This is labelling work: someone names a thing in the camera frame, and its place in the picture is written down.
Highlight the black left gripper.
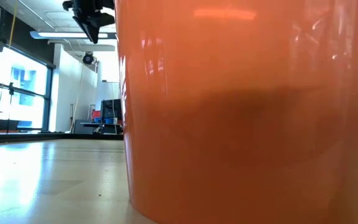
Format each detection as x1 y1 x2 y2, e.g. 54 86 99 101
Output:
62 0 116 45

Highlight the orange plastic bucket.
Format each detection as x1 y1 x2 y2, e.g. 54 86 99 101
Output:
114 0 358 224

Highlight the round black ceiling fixture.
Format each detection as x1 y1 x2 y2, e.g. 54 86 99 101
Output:
81 52 95 65

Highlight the long ceiling light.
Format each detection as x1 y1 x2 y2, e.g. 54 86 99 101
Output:
29 30 117 40

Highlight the black computer monitor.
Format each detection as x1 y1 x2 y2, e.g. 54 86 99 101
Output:
100 98 123 119

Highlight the blue storage box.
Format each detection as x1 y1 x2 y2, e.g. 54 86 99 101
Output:
94 117 117 124

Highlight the black background table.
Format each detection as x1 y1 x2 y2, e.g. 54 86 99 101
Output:
80 122 124 135

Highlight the grey low cabinet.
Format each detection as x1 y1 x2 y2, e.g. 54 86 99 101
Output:
73 119 94 134

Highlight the yellow hanging strap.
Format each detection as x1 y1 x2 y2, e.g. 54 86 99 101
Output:
8 0 19 47

